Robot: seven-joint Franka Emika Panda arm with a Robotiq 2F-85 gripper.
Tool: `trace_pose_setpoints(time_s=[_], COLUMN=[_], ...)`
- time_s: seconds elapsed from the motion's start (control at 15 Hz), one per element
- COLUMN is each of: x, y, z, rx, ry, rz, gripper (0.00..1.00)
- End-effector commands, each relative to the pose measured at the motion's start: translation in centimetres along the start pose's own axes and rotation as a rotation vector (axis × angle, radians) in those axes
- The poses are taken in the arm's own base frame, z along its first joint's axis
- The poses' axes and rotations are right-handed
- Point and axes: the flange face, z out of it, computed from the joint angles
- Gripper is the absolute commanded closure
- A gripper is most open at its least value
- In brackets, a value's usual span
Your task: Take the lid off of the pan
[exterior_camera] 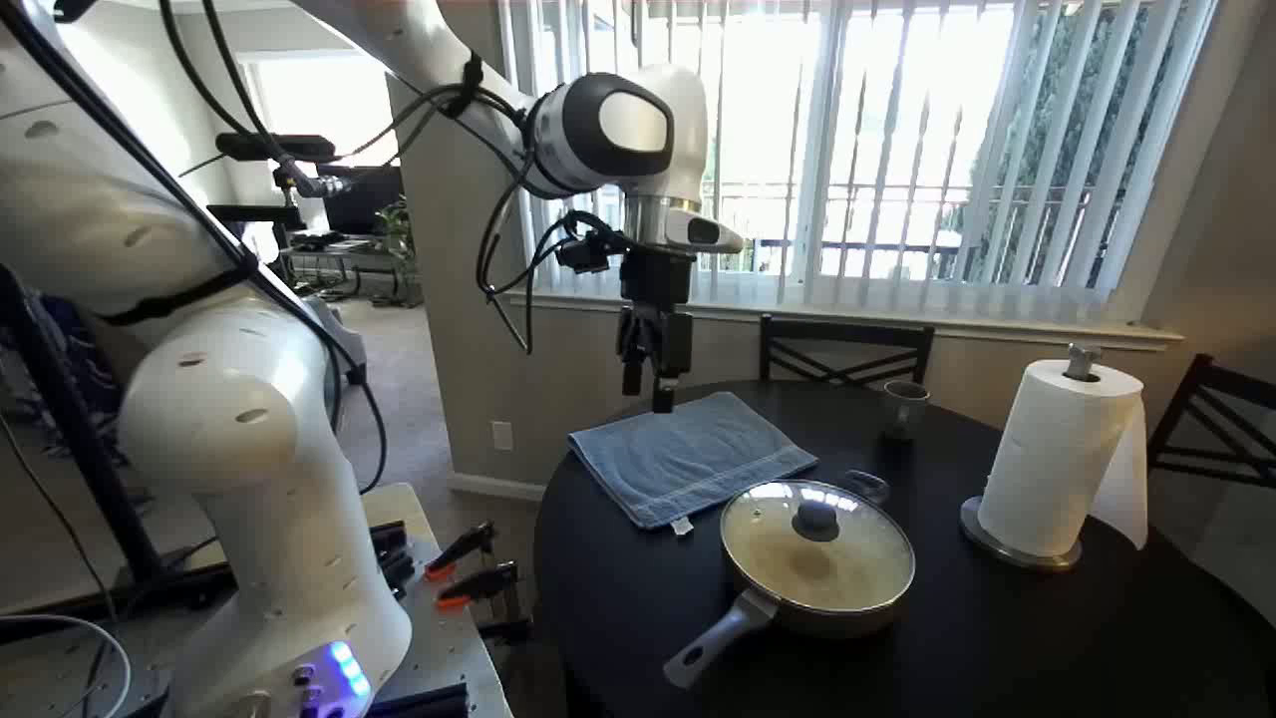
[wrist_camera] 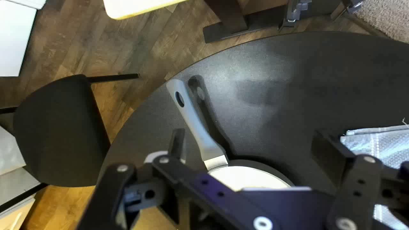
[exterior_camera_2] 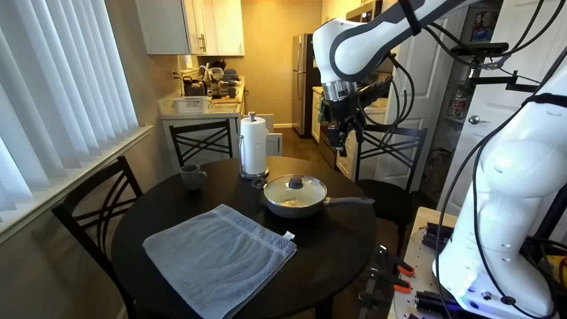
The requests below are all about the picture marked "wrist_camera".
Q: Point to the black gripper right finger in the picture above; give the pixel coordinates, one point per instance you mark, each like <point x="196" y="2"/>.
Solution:
<point x="361" y="182"/>

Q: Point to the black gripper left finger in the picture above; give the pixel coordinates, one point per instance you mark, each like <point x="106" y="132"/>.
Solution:
<point x="123" y="192"/>

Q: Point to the glass pan lid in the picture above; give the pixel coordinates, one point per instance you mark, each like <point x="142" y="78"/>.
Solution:
<point x="240" y="178"/>

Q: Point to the grey frying pan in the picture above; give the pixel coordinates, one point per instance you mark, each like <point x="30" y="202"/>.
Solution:
<point x="211" y="154"/>

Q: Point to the blue grey dish towel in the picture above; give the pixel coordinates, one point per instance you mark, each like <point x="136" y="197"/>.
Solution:
<point x="391" y="146"/>

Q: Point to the black chair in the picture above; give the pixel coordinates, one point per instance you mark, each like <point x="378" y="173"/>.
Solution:
<point x="60" y="132"/>

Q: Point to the black stand foot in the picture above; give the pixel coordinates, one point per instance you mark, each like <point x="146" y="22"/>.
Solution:
<point x="233" y="22"/>

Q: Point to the white furniture corner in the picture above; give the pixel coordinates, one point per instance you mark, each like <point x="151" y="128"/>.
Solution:
<point x="123" y="9"/>

